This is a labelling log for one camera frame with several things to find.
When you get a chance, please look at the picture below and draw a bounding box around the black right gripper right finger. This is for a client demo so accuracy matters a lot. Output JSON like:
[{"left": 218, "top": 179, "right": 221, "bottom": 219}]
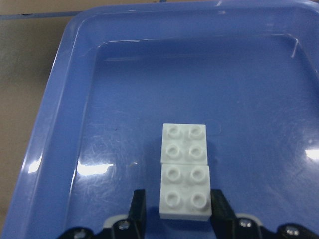
[{"left": 210, "top": 189, "right": 262, "bottom": 239}]

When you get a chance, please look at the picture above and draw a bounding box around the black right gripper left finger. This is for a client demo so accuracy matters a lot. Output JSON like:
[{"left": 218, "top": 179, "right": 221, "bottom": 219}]
[{"left": 111, "top": 189, "right": 147, "bottom": 239}]

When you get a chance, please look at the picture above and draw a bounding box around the white block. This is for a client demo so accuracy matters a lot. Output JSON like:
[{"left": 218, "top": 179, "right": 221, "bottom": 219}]
[
  {"left": 160, "top": 123, "right": 208, "bottom": 165},
  {"left": 159, "top": 164, "right": 212, "bottom": 221}
]

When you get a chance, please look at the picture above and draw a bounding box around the blue plastic tray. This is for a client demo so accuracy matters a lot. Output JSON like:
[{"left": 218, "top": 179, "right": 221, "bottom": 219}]
[{"left": 2, "top": 0, "right": 319, "bottom": 239}]

